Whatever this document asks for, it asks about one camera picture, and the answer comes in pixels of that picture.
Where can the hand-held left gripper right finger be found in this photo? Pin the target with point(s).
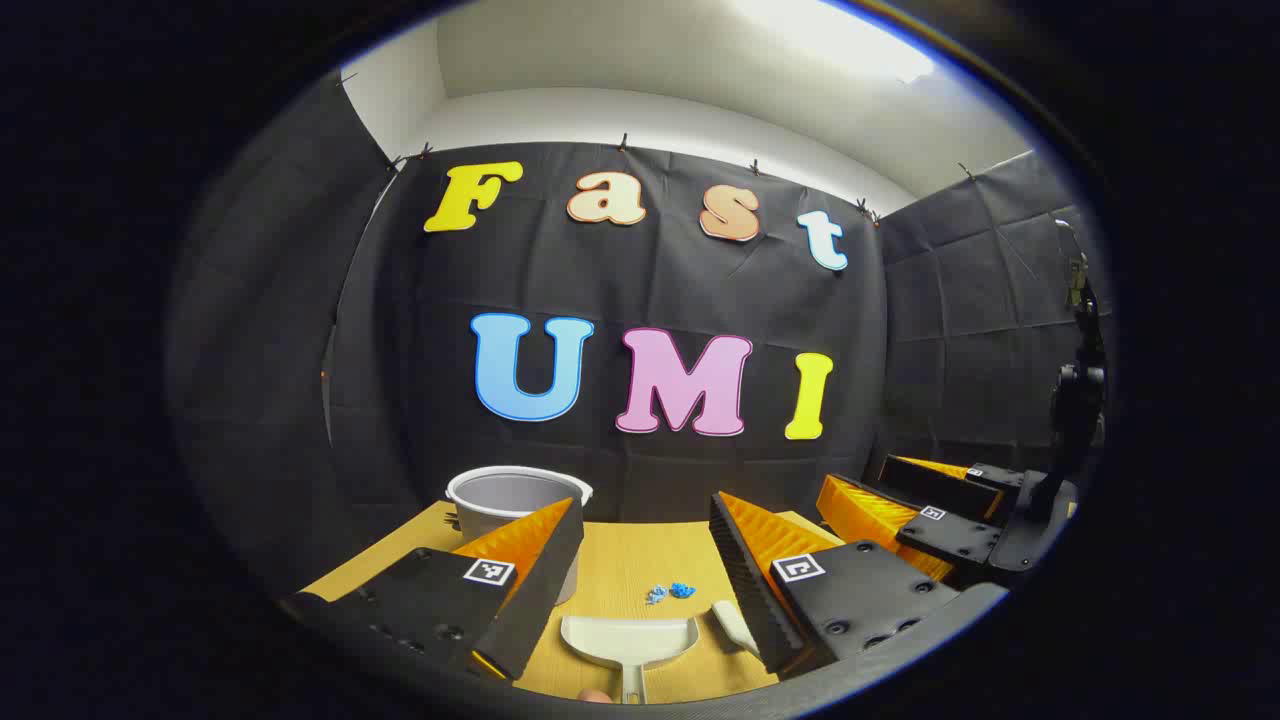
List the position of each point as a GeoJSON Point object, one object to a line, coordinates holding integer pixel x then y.
{"type": "Point", "coordinates": [750, 590]}

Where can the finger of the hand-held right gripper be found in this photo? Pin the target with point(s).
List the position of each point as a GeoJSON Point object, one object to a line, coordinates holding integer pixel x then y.
{"type": "Point", "coordinates": [955, 538]}
{"type": "Point", "coordinates": [940, 488]}

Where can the dark blue paper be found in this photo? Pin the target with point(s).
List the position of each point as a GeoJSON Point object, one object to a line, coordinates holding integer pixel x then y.
{"type": "Point", "coordinates": [682, 589]}

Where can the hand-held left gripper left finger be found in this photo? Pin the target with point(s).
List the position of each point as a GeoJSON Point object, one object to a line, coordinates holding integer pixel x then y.
{"type": "Point", "coordinates": [545, 590]}

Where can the light blue paper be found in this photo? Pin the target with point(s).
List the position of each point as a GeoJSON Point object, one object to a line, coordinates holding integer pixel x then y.
{"type": "Point", "coordinates": [656, 595]}

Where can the black articulated stand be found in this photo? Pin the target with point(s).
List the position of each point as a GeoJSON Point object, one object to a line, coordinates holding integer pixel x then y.
{"type": "Point", "coordinates": [1078, 390]}

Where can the grey plastic dustpan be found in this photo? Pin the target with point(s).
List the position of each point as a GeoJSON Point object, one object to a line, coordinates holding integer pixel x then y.
{"type": "Point", "coordinates": [628, 640]}

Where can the wooden desktop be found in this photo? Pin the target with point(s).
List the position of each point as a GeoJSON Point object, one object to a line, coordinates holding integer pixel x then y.
{"type": "Point", "coordinates": [630, 560]}

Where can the white ribbed garbage bin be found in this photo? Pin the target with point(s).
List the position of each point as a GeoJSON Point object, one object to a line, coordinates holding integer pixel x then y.
{"type": "Point", "coordinates": [510, 495]}

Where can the small grey broom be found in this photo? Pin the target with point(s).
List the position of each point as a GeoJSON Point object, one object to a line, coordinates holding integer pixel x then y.
{"type": "Point", "coordinates": [735, 628]}

